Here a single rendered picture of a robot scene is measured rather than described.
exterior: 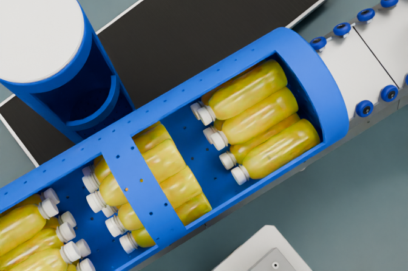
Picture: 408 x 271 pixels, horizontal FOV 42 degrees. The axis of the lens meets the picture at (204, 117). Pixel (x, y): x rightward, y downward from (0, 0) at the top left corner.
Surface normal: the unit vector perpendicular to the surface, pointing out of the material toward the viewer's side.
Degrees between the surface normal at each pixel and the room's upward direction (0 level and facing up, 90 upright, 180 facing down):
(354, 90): 0
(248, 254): 0
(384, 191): 0
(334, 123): 55
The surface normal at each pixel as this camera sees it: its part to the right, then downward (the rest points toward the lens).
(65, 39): -0.02, -0.25
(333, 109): 0.31, 0.32
